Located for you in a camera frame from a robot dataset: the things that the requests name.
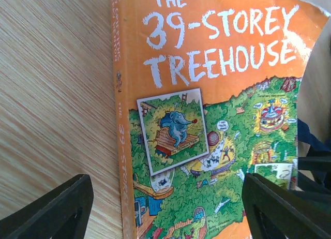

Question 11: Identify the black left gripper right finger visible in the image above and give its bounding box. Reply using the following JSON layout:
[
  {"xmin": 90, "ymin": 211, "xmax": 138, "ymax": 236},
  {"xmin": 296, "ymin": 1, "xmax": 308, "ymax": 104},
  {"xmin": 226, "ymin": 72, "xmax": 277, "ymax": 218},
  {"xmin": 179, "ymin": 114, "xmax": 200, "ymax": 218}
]
[{"xmin": 242, "ymin": 173, "xmax": 330, "ymax": 238}]

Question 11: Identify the navy blue student backpack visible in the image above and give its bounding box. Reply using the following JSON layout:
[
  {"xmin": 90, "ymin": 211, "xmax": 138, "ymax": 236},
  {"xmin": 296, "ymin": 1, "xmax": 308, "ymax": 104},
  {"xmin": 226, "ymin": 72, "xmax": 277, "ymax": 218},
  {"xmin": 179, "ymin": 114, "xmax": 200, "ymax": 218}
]
[{"xmin": 297, "ymin": 118, "xmax": 331, "ymax": 190}]

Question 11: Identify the orange Treehouse book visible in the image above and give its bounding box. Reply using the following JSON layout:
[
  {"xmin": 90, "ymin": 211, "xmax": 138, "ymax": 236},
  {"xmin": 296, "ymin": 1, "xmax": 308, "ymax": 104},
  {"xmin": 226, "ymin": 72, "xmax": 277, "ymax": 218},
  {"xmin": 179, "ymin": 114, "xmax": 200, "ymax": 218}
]
[{"xmin": 110, "ymin": 0, "xmax": 330, "ymax": 238}]

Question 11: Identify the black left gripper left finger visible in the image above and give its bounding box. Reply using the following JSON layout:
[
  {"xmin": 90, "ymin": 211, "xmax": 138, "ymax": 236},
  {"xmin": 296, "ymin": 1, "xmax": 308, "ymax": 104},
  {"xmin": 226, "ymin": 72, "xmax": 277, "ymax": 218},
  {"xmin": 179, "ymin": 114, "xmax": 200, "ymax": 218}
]
[{"xmin": 1, "ymin": 174, "xmax": 94, "ymax": 238}]

